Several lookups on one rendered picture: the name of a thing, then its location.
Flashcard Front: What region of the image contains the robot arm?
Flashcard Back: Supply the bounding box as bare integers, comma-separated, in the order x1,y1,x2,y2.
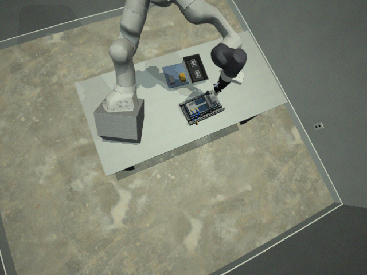
102,0,247,112

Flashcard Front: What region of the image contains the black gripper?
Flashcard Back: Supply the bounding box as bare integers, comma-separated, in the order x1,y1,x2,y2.
213,76,231,96

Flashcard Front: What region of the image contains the yellow rectangular block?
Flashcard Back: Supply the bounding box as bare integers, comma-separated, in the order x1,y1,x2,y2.
179,73,186,82

